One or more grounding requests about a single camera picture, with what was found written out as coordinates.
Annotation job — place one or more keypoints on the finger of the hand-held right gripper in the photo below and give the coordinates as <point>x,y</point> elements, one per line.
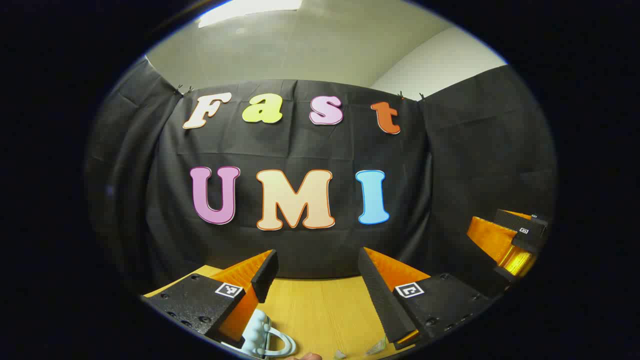
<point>515,222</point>

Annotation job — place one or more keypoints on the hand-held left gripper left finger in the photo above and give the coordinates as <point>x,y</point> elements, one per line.
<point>265,277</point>

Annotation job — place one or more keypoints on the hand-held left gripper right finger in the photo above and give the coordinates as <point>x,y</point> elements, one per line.
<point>380,300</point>

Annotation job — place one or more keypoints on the pale green skin care sachet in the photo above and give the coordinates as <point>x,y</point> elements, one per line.
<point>376,347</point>

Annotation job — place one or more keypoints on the white skin care sachet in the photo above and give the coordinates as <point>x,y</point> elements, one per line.
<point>340,355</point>

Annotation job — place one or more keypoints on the black backdrop cloth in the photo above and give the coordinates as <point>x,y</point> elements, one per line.
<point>300,150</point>

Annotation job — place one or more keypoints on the ceiling light panel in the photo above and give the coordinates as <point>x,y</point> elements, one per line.
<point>250,7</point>

